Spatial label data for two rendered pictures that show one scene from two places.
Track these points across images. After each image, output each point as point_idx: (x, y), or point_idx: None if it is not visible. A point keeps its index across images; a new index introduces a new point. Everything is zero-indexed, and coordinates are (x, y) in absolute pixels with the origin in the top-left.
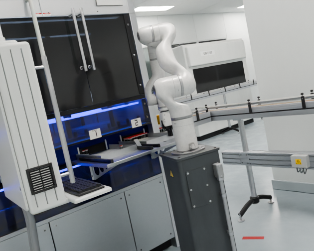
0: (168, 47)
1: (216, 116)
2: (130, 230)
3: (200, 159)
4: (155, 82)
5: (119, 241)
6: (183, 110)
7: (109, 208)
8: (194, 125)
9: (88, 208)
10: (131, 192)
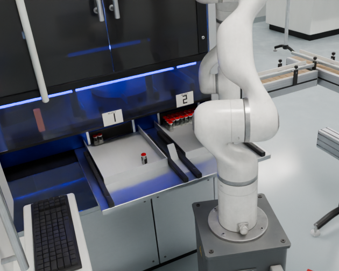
0: (243, 31)
1: (325, 80)
2: (153, 236)
3: (249, 258)
4: (197, 112)
5: (135, 248)
6: (239, 172)
7: (126, 213)
8: (285, 92)
9: (94, 214)
10: None
